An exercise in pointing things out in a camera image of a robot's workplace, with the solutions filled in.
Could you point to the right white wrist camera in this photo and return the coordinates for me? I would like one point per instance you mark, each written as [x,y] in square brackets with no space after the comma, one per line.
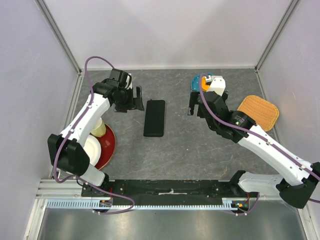
[218,84]

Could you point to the left aluminium corner post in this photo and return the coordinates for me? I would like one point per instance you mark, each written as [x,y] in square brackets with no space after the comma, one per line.
[58,34]

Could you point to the black zip tool case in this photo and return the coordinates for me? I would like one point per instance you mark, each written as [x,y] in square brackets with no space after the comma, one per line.
[154,123]

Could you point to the pale yellow cup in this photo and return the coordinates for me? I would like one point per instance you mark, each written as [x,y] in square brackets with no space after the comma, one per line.
[99,129]

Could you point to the white plate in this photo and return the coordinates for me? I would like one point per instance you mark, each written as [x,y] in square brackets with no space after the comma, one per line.
[92,147]

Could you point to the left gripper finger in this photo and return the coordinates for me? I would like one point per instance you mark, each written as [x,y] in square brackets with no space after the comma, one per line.
[138,100]
[121,109]

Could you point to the right aluminium corner post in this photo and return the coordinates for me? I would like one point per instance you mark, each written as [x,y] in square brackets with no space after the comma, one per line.
[277,33]

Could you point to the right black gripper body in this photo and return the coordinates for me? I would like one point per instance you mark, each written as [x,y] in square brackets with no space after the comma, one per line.
[200,113]

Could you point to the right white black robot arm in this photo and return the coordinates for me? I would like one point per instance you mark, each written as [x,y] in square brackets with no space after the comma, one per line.
[296,178]

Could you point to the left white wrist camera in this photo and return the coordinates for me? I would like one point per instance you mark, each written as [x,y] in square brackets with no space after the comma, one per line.
[128,81]

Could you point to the teal scalloped plate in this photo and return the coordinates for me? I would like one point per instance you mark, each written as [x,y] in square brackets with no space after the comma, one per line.
[195,85]

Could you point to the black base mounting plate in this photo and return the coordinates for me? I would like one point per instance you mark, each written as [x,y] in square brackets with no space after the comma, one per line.
[171,192]

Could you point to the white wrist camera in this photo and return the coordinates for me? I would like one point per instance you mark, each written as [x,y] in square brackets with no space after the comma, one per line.
[218,84]
[128,81]

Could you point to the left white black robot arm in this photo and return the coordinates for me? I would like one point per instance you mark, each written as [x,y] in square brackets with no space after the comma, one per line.
[66,150]

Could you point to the aluminium corner post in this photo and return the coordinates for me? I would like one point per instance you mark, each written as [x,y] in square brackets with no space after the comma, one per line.
[58,34]
[277,33]

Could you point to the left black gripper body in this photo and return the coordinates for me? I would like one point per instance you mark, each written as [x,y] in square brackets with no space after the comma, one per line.
[126,99]

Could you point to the red plate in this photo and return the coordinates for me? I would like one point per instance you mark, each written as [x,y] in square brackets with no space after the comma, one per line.
[108,146]

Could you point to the slotted cable duct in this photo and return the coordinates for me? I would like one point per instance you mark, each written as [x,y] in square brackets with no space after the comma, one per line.
[90,204]

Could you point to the orange bowl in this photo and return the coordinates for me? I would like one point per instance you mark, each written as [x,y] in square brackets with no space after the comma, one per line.
[205,84]

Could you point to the orange woven mat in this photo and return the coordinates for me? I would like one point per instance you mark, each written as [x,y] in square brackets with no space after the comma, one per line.
[262,111]

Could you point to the aluminium front rail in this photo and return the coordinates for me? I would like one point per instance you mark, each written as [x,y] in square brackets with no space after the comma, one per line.
[71,189]

